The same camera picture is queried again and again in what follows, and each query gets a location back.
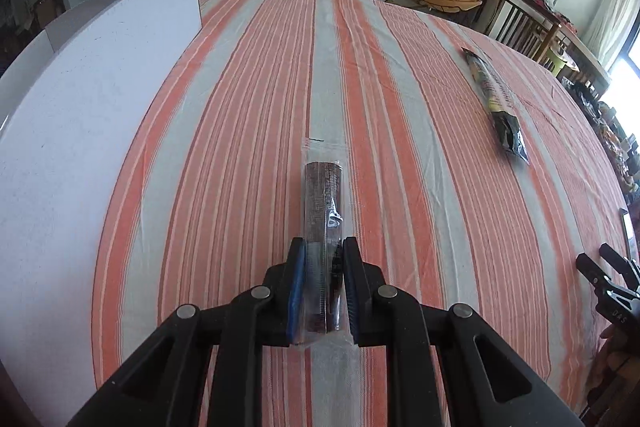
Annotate dark wooden chair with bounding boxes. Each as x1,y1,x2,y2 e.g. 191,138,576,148
484,0,562,62

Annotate long black white snack packet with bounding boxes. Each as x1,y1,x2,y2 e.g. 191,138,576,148
461,48,530,166

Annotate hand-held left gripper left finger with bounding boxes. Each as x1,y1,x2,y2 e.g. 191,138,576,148
67,237,307,427

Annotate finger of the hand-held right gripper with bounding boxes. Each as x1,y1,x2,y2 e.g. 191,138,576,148
600,243,640,290
576,253,615,304

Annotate pile of assorted goods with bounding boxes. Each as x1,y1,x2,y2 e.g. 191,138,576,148
595,102,640,192

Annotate pale window curtain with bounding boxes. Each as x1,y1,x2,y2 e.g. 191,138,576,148
582,0,631,68

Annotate wooden dining table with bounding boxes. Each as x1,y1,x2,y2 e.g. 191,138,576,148
545,24,611,92

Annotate black framed screen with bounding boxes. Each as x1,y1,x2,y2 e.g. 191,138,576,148
619,207,640,258

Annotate clear bag of brown strips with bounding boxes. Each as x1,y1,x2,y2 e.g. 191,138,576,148
300,139,347,348

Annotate person's right hand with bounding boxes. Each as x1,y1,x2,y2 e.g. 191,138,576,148
584,321,640,414

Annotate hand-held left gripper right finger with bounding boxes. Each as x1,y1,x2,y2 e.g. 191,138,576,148
341,235,586,427

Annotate white foam board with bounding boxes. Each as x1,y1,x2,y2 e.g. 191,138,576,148
0,0,202,378

